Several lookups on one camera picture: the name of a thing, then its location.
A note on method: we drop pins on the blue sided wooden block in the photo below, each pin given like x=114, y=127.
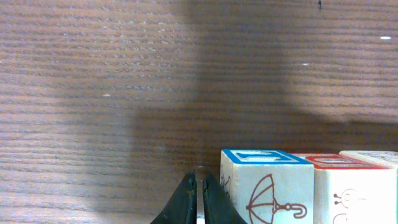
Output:
x=351, y=191

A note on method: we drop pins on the yellow sided wooden block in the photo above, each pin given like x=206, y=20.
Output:
x=268, y=186

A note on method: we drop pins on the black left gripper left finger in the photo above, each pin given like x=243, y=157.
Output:
x=182, y=205

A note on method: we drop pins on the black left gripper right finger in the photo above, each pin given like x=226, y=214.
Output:
x=218, y=208

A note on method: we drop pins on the green letter N block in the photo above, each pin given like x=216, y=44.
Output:
x=381, y=158

